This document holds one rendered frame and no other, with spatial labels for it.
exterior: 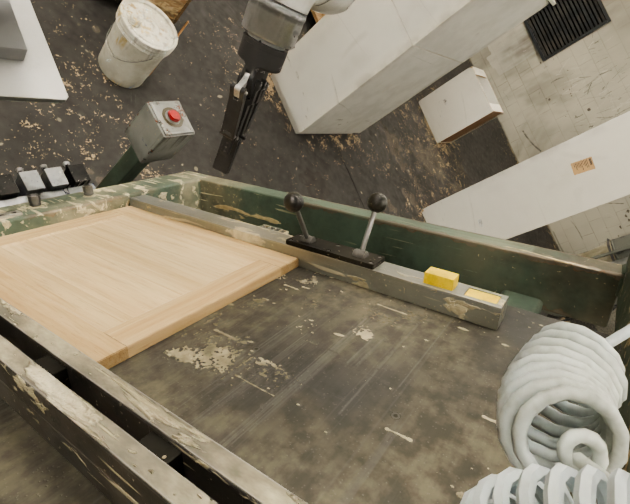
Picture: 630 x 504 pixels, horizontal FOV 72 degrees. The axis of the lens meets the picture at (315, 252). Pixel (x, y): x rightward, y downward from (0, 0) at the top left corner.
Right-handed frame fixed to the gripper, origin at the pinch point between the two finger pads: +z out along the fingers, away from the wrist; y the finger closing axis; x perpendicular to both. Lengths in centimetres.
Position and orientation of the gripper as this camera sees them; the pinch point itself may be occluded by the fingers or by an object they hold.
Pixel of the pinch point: (226, 153)
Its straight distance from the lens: 81.8
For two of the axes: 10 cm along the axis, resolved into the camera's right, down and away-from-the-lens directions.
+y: 2.1, -4.3, 8.8
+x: -8.9, -4.6, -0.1
